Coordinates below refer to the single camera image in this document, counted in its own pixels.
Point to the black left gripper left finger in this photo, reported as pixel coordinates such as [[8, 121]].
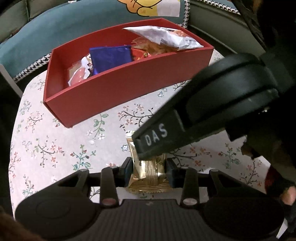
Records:
[[125, 172]]

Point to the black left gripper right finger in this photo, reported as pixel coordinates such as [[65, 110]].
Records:
[[175, 175]]

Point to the gold foil snack packet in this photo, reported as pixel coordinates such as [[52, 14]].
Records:
[[148, 176]]

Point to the white noodle snack packet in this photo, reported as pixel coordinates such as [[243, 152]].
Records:
[[166, 37]]

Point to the white sausage packet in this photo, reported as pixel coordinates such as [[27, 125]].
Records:
[[80, 70]]

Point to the clear bag yellow crackers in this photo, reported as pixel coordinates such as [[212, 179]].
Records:
[[151, 47]]

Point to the blue foil snack packet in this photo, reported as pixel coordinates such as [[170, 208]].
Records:
[[105, 58]]

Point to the red printed snack packet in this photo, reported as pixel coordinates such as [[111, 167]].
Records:
[[138, 54]]

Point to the person right hand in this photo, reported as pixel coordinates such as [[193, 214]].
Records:
[[289, 195]]

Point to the red cardboard tray box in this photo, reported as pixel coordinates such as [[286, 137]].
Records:
[[73, 104]]

